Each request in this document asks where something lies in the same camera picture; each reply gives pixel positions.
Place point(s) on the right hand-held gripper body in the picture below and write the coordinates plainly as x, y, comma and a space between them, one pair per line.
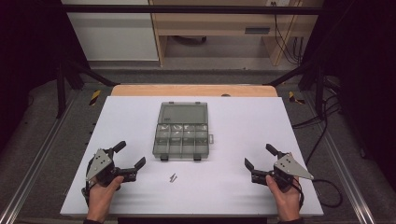
289, 168

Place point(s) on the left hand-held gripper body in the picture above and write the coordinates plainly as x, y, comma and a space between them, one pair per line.
100, 163

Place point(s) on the small metal screw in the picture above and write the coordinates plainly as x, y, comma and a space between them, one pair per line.
175, 176
172, 178

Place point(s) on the grey transparent compartment box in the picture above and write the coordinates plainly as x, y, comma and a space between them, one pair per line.
182, 130

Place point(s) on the person's right hand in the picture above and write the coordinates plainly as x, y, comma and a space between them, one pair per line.
284, 199

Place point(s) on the person's left hand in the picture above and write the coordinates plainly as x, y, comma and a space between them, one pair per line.
101, 197

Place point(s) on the white board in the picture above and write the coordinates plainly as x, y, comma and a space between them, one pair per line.
218, 186

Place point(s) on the yellow black striped tape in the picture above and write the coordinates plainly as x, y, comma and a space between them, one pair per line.
294, 98
95, 97

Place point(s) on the black metal stand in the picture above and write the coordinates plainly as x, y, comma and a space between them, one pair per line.
317, 84
63, 87

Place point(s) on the wooden table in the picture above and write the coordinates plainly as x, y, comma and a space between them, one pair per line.
193, 90

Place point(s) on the white cabinet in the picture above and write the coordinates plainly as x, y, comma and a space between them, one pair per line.
115, 34

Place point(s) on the aluminium floor rail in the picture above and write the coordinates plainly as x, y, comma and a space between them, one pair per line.
34, 174
348, 174

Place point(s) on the black horizontal frame bar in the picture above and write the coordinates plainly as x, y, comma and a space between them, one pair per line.
186, 9

